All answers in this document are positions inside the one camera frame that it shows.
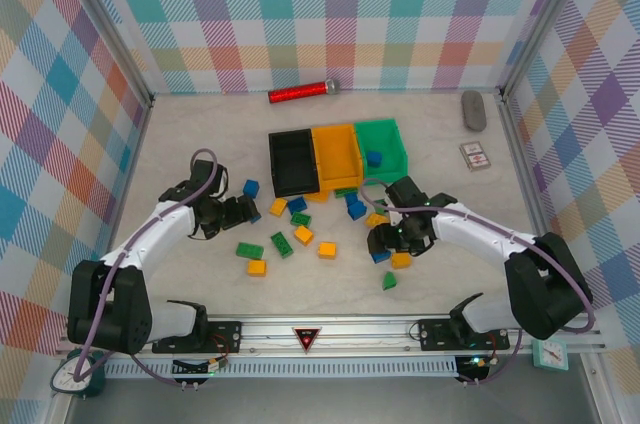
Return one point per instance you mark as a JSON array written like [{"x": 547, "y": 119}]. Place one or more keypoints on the black plastic bin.
[{"x": 295, "y": 164}]

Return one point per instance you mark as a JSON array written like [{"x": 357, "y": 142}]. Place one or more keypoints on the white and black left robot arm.
[{"x": 165, "y": 224}]

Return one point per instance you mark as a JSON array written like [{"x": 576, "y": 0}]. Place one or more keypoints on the playing card box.
[{"x": 475, "y": 156}]

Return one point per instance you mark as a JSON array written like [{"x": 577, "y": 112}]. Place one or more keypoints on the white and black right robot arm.
[{"x": 475, "y": 229}]

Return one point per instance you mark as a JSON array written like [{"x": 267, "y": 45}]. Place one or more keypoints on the yellow plastic bin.
[{"x": 337, "y": 154}]

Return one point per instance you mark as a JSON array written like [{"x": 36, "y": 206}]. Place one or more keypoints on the red triangle emblem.
[{"x": 306, "y": 339}]

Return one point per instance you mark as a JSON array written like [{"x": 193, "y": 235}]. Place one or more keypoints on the green plastic bin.
[{"x": 387, "y": 144}]

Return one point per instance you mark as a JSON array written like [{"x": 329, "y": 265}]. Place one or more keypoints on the red glitter tube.
[{"x": 295, "y": 93}]

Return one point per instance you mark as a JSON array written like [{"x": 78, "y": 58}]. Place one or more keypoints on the grey oval case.
[{"x": 473, "y": 110}]

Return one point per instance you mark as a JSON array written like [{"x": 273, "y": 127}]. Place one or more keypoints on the aluminium floor rail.
[
  {"x": 524, "y": 169},
  {"x": 134, "y": 164}
]

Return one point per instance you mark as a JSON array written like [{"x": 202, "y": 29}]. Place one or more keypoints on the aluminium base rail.
[{"x": 360, "y": 334}]

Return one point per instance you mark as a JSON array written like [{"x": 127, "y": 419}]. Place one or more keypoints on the dark teal alarm clock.
[{"x": 70, "y": 376}]

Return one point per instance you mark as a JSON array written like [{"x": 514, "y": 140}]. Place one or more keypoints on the aluminium frame post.
[
  {"x": 111, "y": 29},
  {"x": 544, "y": 19}
]

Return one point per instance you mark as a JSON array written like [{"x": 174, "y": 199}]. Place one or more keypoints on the small black controller board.
[
  {"x": 197, "y": 367},
  {"x": 475, "y": 363}
]

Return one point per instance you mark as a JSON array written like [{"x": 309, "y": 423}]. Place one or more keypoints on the green long lego brick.
[
  {"x": 282, "y": 244},
  {"x": 249, "y": 250}
]

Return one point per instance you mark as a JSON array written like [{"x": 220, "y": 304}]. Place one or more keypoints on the mint square clock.
[{"x": 550, "y": 354}]

